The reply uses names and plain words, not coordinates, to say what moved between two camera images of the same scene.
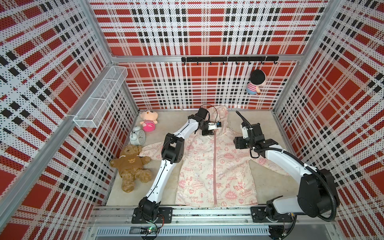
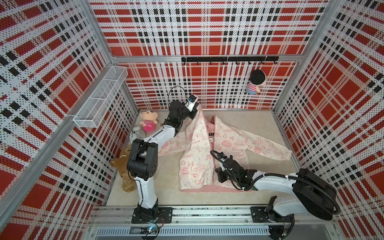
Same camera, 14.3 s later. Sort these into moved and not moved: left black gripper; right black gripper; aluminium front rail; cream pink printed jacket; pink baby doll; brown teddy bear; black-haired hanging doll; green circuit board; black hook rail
Moved: cream pink printed jacket; left black gripper; right black gripper
Not moved: brown teddy bear; aluminium front rail; black hook rail; black-haired hanging doll; green circuit board; pink baby doll
